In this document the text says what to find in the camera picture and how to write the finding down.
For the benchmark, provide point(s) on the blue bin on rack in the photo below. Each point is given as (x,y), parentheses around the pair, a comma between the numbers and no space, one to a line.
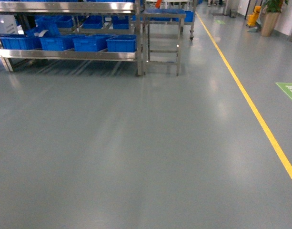
(122,43)

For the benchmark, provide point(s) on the small steel table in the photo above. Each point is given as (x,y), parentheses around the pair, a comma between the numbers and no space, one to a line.
(162,35)

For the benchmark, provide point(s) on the yellow mop bucket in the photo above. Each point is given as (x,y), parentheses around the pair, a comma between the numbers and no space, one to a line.
(252,18)

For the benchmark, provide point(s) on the plant in beige pot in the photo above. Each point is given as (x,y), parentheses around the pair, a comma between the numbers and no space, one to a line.
(271,9)

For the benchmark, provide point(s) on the steel shelf rack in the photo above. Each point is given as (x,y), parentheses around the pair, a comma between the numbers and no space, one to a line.
(49,27)

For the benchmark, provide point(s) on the blue bin left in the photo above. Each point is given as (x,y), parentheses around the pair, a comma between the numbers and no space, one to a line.
(92,43)

